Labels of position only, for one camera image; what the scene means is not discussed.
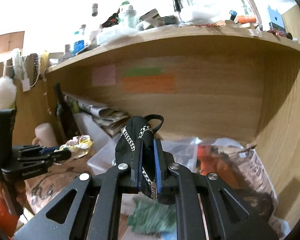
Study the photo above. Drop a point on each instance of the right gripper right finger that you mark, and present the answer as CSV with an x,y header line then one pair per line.
x,y
206,206

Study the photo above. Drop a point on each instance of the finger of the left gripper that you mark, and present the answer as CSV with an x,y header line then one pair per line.
x,y
49,150
61,155

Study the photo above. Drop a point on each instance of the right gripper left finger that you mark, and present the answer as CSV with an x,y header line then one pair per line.
x,y
88,208

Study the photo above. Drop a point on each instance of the floral fabric scrunchie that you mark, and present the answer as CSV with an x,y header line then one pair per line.
x,y
79,146

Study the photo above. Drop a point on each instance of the black pouch with chain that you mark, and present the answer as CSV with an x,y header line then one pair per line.
x,y
144,155

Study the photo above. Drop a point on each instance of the person left hand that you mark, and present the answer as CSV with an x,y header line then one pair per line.
x,y
20,188

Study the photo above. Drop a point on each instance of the cream ceramic mug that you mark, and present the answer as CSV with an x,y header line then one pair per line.
x,y
44,136

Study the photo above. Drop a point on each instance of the dark wine bottle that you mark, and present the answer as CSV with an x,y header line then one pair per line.
x,y
64,115

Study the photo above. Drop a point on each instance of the orange cloth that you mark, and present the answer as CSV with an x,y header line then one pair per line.
x,y
211,162

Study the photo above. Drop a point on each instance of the green knitted cloth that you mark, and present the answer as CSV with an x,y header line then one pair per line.
x,y
151,217

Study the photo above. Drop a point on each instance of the stack of newspapers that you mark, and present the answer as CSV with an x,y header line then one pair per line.
x,y
110,119

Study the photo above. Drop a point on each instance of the white fluffy pompom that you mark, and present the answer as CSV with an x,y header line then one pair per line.
x,y
8,92

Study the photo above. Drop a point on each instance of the pink sticky note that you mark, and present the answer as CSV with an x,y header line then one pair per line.
x,y
103,76

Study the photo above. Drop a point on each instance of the orange sticky note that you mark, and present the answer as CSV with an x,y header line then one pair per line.
x,y
151,84

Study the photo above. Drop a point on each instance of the green sticky note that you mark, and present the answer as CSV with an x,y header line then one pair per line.
x,y
132,72

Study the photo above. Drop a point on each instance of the wooden shelf unit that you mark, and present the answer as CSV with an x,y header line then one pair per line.
x,y
227,84

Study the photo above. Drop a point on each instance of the blue box on shelf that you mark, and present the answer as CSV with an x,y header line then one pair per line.
x,y
275,20

